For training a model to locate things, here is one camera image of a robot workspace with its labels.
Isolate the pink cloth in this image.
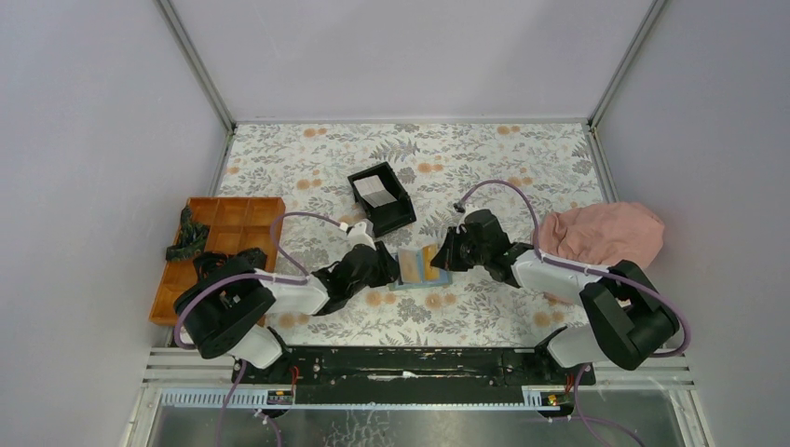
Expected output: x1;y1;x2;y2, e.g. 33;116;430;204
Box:
532;202;665;269

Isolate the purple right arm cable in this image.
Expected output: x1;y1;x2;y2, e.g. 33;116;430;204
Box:
455;179;692;359

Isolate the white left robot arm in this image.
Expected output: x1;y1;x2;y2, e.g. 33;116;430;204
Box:
173;242;400;383

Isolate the green patterned strap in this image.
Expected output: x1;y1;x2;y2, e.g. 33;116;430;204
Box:
165;206;211;263

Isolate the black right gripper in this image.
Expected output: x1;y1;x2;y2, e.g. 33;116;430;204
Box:
430;226;489;273

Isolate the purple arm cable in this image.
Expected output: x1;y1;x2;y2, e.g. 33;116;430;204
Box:
173;211;350;351
455;179;692;359

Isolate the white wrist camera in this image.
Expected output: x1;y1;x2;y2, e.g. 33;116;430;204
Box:
338;219;375;250
453;202;479;225

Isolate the black coiled strap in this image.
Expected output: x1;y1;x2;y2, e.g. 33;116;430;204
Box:
193;248;267;278

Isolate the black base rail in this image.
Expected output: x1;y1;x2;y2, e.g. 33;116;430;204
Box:
232;345;579;405

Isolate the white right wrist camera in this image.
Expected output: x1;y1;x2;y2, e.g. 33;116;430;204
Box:
453;202;479;225

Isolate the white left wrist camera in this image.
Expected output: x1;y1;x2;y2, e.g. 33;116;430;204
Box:
338;219;375;250

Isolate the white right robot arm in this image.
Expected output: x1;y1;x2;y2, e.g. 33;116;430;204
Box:
430;210;682;384

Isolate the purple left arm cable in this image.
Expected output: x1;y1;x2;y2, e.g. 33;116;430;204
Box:
173;211;350;351

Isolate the gold credit card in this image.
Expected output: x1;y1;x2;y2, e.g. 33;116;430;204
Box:
398;248;422;284
422;243;441;282

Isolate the orange compartment tray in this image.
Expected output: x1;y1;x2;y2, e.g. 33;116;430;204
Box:
148;197;286;327

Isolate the black card box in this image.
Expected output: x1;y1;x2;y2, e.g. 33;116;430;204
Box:
347;162;416;237

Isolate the stack of white cards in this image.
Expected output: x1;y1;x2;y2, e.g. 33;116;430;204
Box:
352;175;397;208

